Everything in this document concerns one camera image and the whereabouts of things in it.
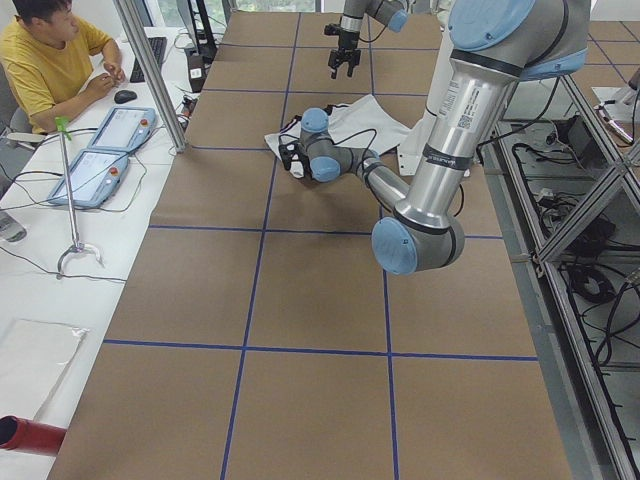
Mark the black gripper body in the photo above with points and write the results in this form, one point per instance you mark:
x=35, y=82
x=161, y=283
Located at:
x=298, y=161
x=346, y=43

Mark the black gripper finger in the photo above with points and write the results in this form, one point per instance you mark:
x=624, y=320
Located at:
x=352, y=65
x=333, y=70

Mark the grey cartoon print t-shirt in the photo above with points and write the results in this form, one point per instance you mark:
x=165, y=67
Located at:
x=361, y=124

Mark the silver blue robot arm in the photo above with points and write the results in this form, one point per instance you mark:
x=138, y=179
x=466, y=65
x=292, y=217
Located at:
x=496, y=45
x=391, y=15

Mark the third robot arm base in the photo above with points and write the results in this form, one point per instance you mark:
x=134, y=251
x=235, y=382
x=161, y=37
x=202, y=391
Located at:
x=618, y=103

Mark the upper teach pendant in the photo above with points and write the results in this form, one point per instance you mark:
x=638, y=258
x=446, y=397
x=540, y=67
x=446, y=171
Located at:
x=124, y=129

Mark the teach pendant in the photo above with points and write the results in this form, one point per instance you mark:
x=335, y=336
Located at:
x=95, y=176
x=124, y=129

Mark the black computer mouse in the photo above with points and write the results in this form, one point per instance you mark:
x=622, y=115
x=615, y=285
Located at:
x=124, y=96

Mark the lower teach pendant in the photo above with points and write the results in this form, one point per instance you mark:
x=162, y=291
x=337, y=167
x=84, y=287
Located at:
x=95, y=176

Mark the black power adapter box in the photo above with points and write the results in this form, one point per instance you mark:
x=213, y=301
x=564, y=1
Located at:
x=574, y=133

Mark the metal reacher grabber tool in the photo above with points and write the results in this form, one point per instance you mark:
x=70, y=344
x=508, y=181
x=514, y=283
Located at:
x=77, y=246

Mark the man in yellow shirt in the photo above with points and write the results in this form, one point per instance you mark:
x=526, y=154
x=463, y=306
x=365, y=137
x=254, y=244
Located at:
x=56, y=63

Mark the clear water bottle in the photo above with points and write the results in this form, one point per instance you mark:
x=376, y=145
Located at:
x=11, y=229

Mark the clear plastic bag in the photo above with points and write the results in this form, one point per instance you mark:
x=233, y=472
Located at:
x=35, y=357

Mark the red fire extinguisher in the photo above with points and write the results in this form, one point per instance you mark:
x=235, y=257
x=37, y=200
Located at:
x=27, y=436

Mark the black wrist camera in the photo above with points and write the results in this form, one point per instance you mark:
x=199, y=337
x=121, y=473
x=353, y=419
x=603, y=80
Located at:
x=288, y=155

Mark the white camera mast pedestal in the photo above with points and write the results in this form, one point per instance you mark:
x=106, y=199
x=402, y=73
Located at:
x=409, y=152

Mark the aluminium frame post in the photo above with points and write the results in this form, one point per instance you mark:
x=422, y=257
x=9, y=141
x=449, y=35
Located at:
x=136, y=34

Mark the aluminium frame glass cabinet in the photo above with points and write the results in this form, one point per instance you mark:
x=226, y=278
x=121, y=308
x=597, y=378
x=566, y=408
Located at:
x=572, y=231

